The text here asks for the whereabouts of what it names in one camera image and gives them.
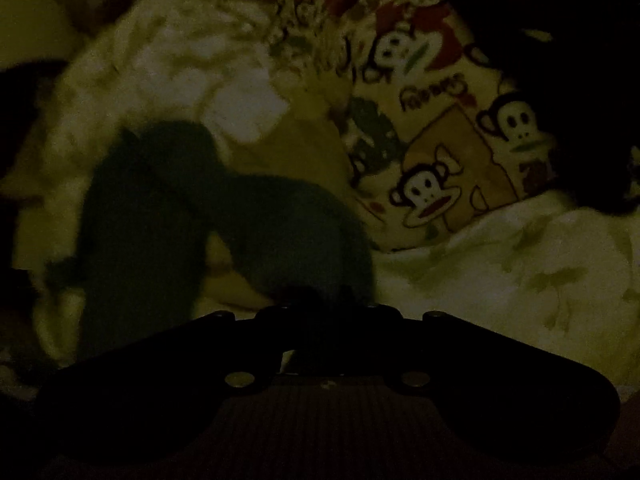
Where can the dark teal small garment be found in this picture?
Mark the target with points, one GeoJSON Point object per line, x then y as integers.
{"type": "Point", "coordinates": [145, 240]}

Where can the yellow bed sheet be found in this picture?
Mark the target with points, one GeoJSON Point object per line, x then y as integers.
{"type": "Point", "coordinates": [295, 155]}

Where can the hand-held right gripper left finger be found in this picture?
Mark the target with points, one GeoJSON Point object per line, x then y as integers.
{"type": "Point", "coordinates": [300, 330]}

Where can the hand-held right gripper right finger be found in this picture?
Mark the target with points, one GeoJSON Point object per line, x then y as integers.
{"type": "Point", "coordinates": [350, 330]}

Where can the dark cloth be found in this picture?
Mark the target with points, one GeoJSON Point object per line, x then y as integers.
{"type": "Point", "coordinates": [565, 35]}

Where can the monkey print blanket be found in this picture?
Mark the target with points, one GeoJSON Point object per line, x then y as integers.
{"type": "Point", "coordinates": [440, 125]}

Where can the pale floral quilt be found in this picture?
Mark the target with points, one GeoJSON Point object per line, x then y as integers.
{"type": "Point", "coordinates": [500, 280]}

